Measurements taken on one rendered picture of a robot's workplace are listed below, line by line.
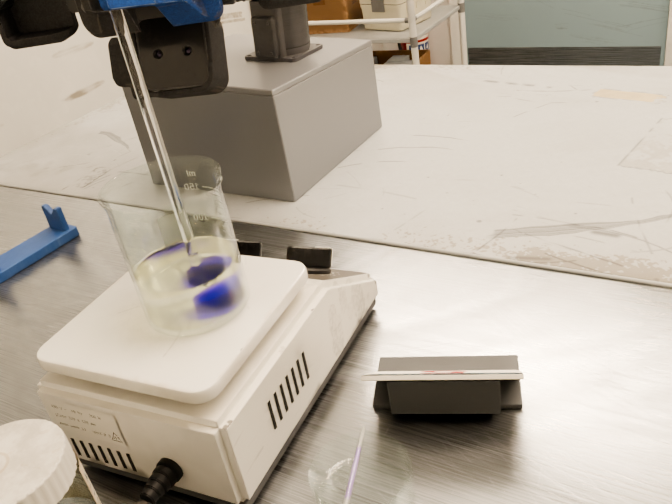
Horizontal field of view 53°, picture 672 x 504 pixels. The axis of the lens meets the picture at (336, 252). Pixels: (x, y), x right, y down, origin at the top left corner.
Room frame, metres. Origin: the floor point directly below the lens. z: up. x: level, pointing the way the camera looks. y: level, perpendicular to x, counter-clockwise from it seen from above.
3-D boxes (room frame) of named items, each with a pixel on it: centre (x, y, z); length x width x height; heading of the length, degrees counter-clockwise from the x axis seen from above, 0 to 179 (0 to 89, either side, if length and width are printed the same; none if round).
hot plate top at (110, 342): (0.33, 0.10, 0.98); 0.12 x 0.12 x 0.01; 61
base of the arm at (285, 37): (0.75, 0.02, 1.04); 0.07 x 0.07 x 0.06; 58
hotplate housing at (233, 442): (0.35, 0.08, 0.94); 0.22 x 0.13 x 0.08; 151
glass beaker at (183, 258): (0.32, 0.08, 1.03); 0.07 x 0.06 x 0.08; 55
